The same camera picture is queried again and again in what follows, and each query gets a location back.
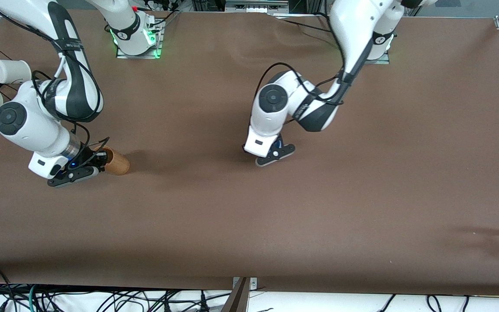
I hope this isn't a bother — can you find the brown cardboard cup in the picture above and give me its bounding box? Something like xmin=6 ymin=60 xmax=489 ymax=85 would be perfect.
xmin=96 ymin=146 xmax=130 ymax=176

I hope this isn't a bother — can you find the white paper cup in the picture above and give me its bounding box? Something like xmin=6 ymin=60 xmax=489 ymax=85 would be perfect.
xmin=0 ymin=59 xmax=32 ymax=85

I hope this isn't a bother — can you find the brown table cover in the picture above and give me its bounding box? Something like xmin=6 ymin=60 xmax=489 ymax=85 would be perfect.
xmin=0 ymin=8 xmax=499 ymax=297

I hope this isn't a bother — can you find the grey device box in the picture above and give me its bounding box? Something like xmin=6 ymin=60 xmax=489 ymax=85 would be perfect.
xmin=225 ymin=0 xmax=290 ymax=13

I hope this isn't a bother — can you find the white power strip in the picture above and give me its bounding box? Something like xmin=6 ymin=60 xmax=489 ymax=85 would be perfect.
xmin=145 ymin=0 xmax=179 ymax=12

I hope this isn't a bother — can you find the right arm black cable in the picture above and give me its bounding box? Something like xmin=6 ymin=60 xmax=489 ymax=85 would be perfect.
xmin=0 ymin=0 xmax=111 ymax=169

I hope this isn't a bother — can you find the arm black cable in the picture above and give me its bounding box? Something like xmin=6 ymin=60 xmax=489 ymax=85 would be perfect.
xmin=255 ymin=41 xmax=373 ymax=107
xmin=0 ymin=0 xmax=111 ymax=169

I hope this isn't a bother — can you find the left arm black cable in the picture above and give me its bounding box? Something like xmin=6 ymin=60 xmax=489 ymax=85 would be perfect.
xmin=255 ymin=41 xmax=373 ymax=107

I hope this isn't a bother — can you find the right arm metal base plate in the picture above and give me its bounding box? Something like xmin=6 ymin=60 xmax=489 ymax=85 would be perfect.
xmin=116 ymin=18 xmax=163 ymax=59

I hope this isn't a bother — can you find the black wire cup rack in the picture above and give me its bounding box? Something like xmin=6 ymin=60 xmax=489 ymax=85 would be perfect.
xmin=0 ymin=45 xmax=42 ymax=117

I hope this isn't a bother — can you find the black cable on table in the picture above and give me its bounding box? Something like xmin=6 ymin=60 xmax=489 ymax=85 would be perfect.
xmin=271 ymin=12 xmax=334 ymax=33

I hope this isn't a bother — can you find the teal cable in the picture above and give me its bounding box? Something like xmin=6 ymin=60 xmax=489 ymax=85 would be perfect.
xmin=28 ymin=284 xmax=40 ymax=312

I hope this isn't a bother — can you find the small metal bracket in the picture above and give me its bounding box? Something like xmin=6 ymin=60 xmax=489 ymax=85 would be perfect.
xmin=233 ymin=277 xmax=258 ymax=290

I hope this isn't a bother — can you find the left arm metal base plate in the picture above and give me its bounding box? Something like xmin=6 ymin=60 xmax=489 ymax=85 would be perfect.
xmin=364 ymin=51 xmax=391 ymax=65

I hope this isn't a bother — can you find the grey brown post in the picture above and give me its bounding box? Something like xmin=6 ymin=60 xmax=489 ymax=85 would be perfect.
xmin=220 ymin=277 xmax=250 ymax=312

